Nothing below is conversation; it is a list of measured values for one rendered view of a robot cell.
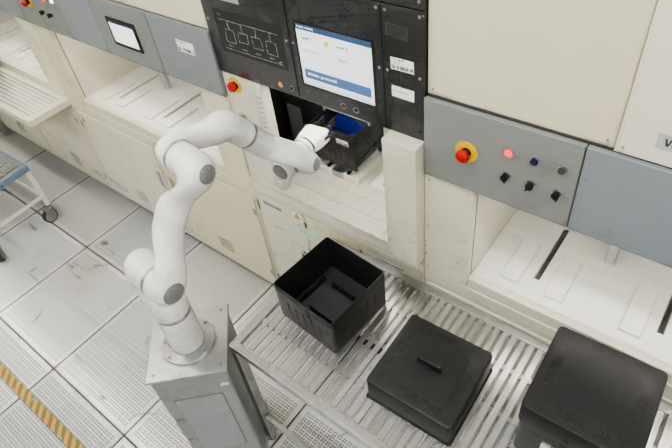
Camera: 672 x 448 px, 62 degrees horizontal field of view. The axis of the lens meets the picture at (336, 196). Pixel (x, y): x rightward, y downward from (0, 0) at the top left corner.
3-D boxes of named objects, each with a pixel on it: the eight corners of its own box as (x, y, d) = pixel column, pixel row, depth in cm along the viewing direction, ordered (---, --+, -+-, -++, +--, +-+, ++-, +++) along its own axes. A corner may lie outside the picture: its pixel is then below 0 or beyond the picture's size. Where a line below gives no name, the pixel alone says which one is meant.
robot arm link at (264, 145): (276, 124, 170) (326, 155, 196) (238, 119, 179) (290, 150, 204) (268, 152, 169) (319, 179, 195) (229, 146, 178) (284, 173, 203)
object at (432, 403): (365, 396, 176) (362, 375, 167) (412, 328, 192) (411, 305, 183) (449, 448, 162) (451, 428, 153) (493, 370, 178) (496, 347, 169)
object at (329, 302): (332, 265, 216) (327, 235, 205) (387, 302, 201) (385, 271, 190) (280, 312, 203) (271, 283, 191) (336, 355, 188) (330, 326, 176)
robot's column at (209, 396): (204, 472, 239) (144, 384, 187) (207, 410, 259) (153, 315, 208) (269, 461, 239) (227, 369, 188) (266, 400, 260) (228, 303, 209)
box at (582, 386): (509, 446, 160) (520, 404, 143) (546, 369, 176) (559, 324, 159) (613, 506, 146) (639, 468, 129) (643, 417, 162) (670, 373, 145)
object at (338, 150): (315, 162, 242) (304, 101, 220) (343, 137, 253) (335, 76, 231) (361, 181, 230) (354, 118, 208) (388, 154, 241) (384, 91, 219)
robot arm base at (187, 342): (159, 370, 191) (140, 340, 178) (164, 323, 205) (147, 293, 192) (214, 360, 191) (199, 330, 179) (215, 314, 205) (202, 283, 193)
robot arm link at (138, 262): (167, 332, 179) (142, 287, 163) (137, 303, 189) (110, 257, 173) (197, 308, 185) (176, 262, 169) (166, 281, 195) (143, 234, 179)
